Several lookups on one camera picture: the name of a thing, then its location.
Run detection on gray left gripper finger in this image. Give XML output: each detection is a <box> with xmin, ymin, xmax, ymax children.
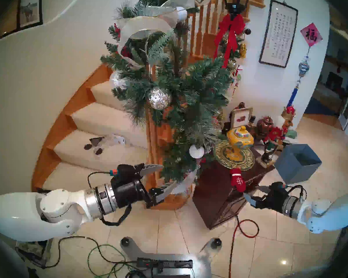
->
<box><xmin>161</xmin><ymin>180</ymin><xmax>178</xmax><ymax>197</ymax></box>
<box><xmin>143</xmin><ymin>163</ymin><xmax>164</xmax><ymax>176</ymax></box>

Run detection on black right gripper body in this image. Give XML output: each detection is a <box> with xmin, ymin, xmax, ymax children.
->
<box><xmin>253</xmin><ymin>191</ymin><xmax>288</xmax><ymax>213</ymax></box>

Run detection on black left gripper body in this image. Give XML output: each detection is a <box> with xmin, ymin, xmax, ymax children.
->
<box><xmin>111</xmin><ymin>164</ymin><xmax>165</xmax><ymax>209</ymax></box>

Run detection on red knitted mitten ornament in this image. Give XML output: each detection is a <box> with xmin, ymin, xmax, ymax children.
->
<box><xmin>230</xmin><ymin>168</ymin><xmax>246</xmax><ymax>193</ymax></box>

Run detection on white glitter ball ornament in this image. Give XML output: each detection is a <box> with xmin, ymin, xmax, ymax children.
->
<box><xmin>189</xmin><ymin>145</ymin><xmax>205</xmax><ymax>159</ymax></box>

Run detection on silver faceted ball ornament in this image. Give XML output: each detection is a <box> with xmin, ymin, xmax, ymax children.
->
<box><xmin>149</xmin><ymin>87</ymin><xmax>172</xmax><ymax>110</ymax></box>

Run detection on frosted clear ball ornament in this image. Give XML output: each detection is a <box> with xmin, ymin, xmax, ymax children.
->
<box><xmin>109</xmin><ymin>71</ymin><xmax>126</xmax><ymax>89</ymax></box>

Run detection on dark wooden cabinet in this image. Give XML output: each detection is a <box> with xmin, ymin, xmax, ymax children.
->
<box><xmin>192</xmin><ymin>149</ymin><xmax>276</xmax><ymax>230</ymax></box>

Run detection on green gold decorative plate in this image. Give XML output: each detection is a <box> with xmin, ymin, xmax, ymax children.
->
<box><xmin>213</xmin><ymin>140</ymin><xmax>255</xmax><ymax>171</ymax></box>

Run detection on blue-gray square bin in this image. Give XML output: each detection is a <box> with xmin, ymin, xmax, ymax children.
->
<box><xmin>274</xmin><ymin>144</ymin><xmax>322</xmax><ymax>184</ymax></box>

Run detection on clear plastic packaging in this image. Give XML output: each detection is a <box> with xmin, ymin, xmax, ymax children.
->
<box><xmin>97</xmin><ymin>134</ymin><xmax>126</xmax><ymax>156</ymax></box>

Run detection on yellow porcelain lidded jar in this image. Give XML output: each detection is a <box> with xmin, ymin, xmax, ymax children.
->
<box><xmin>226</xmin><ymin>126</ymin><xmax>254</xmax><ymax>158</ymax></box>

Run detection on large red nutcracker figure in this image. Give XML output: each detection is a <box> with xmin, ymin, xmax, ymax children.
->
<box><xmin>255</xmin><ymin>106</ymin><xmax>297</xmax><ymax>168</ymax></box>

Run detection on dark red cloisonne jar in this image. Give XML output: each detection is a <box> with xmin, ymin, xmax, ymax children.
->
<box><xmin>257</xmin><ymin>116</ymin><xmax>274</xmax><ymax>134</ymax></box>

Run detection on black power strip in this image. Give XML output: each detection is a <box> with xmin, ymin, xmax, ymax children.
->
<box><xmin>136</xmin><ymin>258</ymin><xmax>193</xmax><ymax>269</ymax></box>

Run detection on small framed red picture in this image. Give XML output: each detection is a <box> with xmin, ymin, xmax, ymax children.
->
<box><xmin>230</xmin><ymin>107</ymin><xmax>253</xmax><ymax>129</ymax></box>

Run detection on green pine garland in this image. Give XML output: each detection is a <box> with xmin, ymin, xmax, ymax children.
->
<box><xmin>100</xmin><ymin>0</ymin><xmax>244</xmax><ymax>191</ymax></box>

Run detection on blue floor rug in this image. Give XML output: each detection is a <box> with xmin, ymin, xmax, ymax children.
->
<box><xmin>304</xmin><ymin>97</ymin><xmax>337</xmax><ymax>116</ymax></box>

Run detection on dark patterned rug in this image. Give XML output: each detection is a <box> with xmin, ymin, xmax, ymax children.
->
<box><xmin>16</xmin><ymin>240</ymin><xmax>52</xmax><ymax>263</ymax></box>

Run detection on vase charm with blue tassel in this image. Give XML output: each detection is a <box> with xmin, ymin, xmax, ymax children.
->
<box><xmin>287</xmin><ymin>47</ymin><xmax>311</xmax><ymax>107</ymax></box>

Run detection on black fireplace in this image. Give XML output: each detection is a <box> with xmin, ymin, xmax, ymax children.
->
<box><xmin>326</xmin><ymin>71</ymin><xmax>344</xmax><ymax>91</ymax></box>

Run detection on gold tinsel pine garland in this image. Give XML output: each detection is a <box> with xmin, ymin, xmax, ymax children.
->
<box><xmin>217</xmin><ymin>28</ymin><xmax>245</xmax><ymax>78</ymax></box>

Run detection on sheer white ribbon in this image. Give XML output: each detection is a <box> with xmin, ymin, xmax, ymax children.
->
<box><xmin>117</xmin><ymin>0</ymin><xmax>212</xmax><ymax>194</ymax></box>

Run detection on framed calligraphy scroll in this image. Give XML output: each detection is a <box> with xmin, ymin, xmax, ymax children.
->
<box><xmin>259</xmin><ymin>0</ymin><xmax>298</xmax><ymax>69</ymax></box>

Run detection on red diamond fu sign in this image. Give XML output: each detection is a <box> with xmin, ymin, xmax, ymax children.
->
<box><xmin>300</xmin><ymin>23</ymin><xmax>323</xmax><ymax>47</ymax></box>

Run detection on red bow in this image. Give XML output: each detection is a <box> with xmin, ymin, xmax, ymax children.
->
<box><xmin>214</xmin><ymin>14</ymin><xmax>246</xmax><ymax>69</ymax></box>

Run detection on black lantern lamp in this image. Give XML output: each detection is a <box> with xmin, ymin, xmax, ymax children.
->
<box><xmin>223</xmin><ymin>0</ymin><xmax>253</xmax><ymax>20</ymax></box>

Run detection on framed horse picture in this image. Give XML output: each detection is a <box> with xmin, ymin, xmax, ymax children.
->
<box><xmin>17</xmin><ymin>0</ymin><xmax>43</xmax><ymax>29</ymax></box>

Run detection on gold brown framed painting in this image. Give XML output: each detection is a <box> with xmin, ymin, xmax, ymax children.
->
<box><xmin>0</xmin><ymin>0</ymin><xmax>21</xmax><ymax>39</ymax></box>

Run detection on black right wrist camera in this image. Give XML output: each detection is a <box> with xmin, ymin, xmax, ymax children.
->
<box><xmin>271</xmin><ymin>181</ymin><xmax>287</xmax><ymax>194</ymax></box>

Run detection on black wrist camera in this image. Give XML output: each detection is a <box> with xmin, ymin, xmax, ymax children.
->
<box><xmin>110</xmin><ymin>164</ymin><xmax>135</xmax><ymax>179</ymax></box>
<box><xmin>271</xmin><ymin>181</ymin><xmax>287</xmax><ymax>194</ymax></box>

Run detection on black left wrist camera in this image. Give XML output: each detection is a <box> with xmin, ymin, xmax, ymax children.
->
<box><xmin>110</xmin><ymin>164</ymin><xmax>135</xmax><ymax>179</ymax></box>

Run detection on thick black left gripper cable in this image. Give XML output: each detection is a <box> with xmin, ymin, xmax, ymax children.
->
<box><xmin>100</xmin><ymin>204</ymin><xmax>132</xmax><ymax>226</ymax></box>

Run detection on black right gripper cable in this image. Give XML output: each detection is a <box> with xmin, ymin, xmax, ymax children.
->
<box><xmin>287</xmin><ymin>185</ymin><xmax>307</xmax><ymax>202</ymax></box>

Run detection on thin black left camera cable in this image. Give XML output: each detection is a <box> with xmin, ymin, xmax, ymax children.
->
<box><xmin>88</xmin><ymin>172</ymin><xmax>110</xmax><ymax>188</ymax></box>

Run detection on red floor cable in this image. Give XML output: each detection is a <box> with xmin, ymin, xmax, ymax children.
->
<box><xmin>229</xmin><ymin>215</ymin><xmax>260</xmax><ymax>278</ymax></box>

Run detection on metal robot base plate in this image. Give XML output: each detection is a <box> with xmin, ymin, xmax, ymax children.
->
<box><xmin>120</xmin><ymin>236</ymin><xmax>222</xmax><ymax>278</ymax></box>

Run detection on green floor cable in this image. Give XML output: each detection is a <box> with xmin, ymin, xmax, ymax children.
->
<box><xmin>87</xmin><ymin>244</ymin><xmax>139</xmax><ymax>278</ymax></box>

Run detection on black floor cable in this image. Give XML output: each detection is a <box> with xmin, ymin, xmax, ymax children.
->
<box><xmin>16</xmin><ymin>236</ymin><xmax>139</xmax><ymax>269</ymax></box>

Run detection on small hanging ornament string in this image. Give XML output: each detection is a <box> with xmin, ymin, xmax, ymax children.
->
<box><xmin>231</xmin><ymin>65</ymin><xmax>242</xmax><ymax>100</ymax></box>

